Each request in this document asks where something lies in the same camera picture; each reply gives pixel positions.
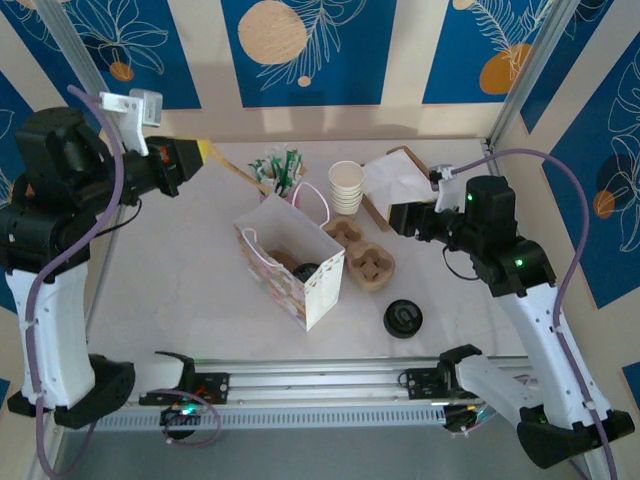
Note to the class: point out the green white paper sachet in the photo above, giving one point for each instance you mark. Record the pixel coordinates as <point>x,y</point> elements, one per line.
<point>275,167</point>
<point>296,167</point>
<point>259,170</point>

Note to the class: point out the white paper napkin stack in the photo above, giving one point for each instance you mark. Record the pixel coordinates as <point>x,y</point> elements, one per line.
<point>395,180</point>

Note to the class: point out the aluminium frame post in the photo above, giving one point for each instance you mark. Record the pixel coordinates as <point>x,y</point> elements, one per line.
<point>86,65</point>
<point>530,65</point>

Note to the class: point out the brown pulp cup carrier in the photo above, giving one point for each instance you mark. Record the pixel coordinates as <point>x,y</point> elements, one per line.
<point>372,267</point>

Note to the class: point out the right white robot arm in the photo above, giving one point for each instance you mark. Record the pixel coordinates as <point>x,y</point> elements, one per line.
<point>550,350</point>

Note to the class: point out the white paper cup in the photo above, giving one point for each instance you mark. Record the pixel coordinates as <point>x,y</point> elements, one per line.
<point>345,210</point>
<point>346,175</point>
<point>345,196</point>
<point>345,203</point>

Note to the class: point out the black plastic cup lid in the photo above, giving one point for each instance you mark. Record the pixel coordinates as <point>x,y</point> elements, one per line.
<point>402,317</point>
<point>306,272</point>

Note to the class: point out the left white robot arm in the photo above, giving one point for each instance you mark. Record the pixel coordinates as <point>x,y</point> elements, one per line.
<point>50,325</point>

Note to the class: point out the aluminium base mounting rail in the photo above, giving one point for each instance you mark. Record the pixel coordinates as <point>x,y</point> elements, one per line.
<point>320,380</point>

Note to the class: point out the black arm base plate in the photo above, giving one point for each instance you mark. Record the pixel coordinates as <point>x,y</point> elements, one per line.
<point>215,387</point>
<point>420,385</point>

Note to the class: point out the cartoon print gift bag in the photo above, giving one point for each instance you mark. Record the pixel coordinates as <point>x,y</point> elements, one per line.
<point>325,295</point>

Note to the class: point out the arm base controller board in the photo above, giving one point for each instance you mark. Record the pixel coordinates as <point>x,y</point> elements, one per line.
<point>187,410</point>
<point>462,417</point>

